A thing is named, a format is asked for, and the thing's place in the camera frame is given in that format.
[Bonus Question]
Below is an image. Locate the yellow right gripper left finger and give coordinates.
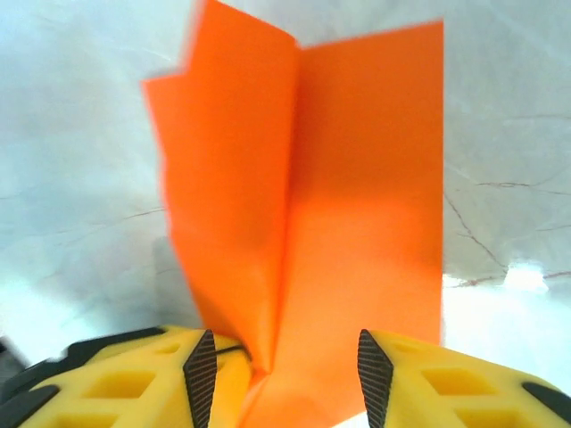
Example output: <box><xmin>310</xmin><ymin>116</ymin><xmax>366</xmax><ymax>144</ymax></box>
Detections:
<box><xmin>0</xmin><ymin>328</ymin><xmax>219</xmax><ymax>428</ymax></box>

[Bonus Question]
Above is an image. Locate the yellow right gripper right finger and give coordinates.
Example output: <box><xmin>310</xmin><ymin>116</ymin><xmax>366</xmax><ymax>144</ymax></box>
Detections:
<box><xmin>358</xmin><ymin>328</ymin><xmax>571</xmax><ymax>428</ymax></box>

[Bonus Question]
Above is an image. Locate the orange paper sheet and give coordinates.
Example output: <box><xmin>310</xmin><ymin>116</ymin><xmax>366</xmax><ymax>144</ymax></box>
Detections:
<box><xmin>141</xmin><ymin>0</ymin><xmax>446</xmax><ymax>428</ymax></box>

